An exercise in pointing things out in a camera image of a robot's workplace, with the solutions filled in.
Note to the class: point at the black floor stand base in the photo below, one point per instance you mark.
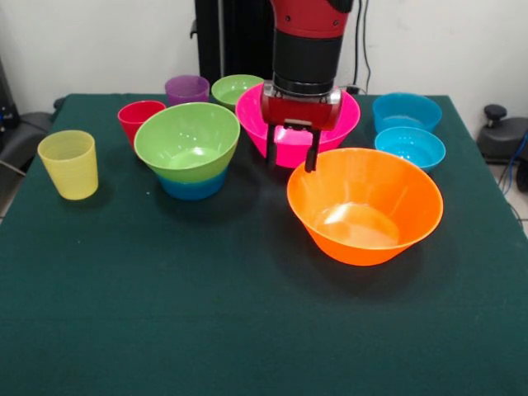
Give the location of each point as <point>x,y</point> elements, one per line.
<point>24,136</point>
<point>503,138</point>

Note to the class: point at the large green plastic bowl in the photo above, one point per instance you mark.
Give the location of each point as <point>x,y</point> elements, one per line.
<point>185,136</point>

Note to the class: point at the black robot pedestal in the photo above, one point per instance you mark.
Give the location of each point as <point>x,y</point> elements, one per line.
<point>239,41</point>

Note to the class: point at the black equipment box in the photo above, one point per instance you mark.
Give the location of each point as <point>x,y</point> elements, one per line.
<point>7,103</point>

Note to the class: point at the orange plastic bowl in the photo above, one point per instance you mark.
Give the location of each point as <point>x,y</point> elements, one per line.
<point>363,198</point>

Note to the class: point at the pink plastic bowl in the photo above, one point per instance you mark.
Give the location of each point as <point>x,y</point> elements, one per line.
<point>290,148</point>

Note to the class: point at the light blue plastic bowl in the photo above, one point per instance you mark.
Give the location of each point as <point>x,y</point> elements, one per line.
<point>410,146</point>

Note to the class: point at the purple plastic cup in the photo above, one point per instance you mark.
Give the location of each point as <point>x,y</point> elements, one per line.
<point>185,92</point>

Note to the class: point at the red plastic cup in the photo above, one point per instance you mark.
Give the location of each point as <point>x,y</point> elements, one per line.
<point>132,119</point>

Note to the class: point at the small green plastic bowl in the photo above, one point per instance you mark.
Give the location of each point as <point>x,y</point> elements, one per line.
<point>231,90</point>

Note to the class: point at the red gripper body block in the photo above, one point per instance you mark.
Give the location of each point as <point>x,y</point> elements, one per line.
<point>301,113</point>

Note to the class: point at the dark green tablecloth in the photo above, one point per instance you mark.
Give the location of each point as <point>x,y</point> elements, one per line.
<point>165,309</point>

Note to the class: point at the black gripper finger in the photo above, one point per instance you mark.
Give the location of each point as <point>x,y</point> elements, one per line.
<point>312,152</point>
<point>271,144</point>

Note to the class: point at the black wall plug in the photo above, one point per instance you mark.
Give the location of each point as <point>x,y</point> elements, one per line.
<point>352,88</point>

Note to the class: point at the yellow plastic cup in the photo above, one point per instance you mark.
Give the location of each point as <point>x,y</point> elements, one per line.
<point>70,169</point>

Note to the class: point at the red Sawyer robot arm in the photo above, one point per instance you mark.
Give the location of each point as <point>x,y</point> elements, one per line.
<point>307,57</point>

